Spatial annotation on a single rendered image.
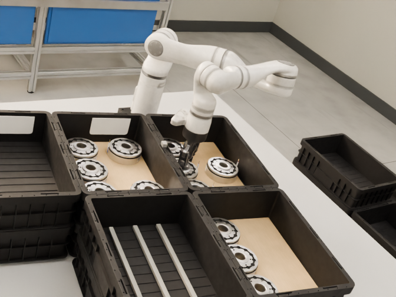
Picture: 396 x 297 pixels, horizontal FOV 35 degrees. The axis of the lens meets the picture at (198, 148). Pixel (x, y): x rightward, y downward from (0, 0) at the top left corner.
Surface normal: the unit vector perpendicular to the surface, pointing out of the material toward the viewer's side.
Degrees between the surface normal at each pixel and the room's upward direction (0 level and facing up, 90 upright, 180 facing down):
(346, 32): 90
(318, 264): 90
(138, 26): 90
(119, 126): 90
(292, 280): 0
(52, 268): 0
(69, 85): 0
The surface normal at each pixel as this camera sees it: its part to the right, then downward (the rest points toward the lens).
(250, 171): -0.89, 0.00
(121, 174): 0.26, -0.82
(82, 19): 0.53, 0.56
